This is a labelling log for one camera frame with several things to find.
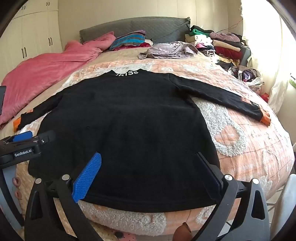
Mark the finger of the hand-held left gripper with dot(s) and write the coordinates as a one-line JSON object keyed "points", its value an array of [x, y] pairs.
{"points": [[46, 136], [22, 136]]}

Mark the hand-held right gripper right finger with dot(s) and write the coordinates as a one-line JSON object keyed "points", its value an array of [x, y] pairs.
{"points": [[208, 172]]}

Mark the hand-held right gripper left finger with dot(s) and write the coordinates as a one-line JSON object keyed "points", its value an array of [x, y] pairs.
{"points": [[86, 178]]}

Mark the black sweater with orange cuffs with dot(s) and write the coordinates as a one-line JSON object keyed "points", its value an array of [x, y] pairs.
{"points": [[127, 127]]}

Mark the bag full of clothes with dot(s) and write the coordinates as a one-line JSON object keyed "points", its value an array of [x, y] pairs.
{"points": [[245, 75]]}

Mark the stack of folded clothes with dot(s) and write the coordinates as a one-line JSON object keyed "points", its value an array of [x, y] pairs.
{"points": [[222, 46]]}

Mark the person's left hand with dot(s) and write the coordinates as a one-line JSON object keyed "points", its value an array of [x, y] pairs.
{"points": [[16, 182]]}

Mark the bed with peach white bedspread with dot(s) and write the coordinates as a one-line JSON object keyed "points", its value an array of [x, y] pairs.
{"points": [[242, 143]]}

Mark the brown object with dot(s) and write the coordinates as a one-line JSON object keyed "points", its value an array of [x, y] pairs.
{"points": [[183, 230]]}

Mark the pink blanket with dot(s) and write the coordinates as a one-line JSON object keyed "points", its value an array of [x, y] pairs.
{"points": [[46, 69]]}

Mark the red object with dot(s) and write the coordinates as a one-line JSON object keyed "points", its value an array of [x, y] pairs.
{"points": [[264, 96]]}

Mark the white wardrobe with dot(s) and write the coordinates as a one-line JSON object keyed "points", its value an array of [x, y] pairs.
{"points": [[34, 34]]}

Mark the green object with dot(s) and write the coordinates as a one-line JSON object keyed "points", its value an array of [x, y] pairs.
{"points": [[292, 81]]}

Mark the striped pillow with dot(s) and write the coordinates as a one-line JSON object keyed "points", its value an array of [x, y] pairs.
{"points": [[128, 39]]}

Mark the lilac crumpled garment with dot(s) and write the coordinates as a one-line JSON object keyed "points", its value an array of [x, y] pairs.
{"points": [[168, 49]]}

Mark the dark red pillow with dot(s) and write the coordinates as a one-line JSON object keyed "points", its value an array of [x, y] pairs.
{"points": [[144, 44]]}

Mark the cream curtain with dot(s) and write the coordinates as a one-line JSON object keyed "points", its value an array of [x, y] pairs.
{"points": [[266, 46]]}

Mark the grey padded headboard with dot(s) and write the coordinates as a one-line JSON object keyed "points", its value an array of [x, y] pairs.
{"points": [[143, 29]]}

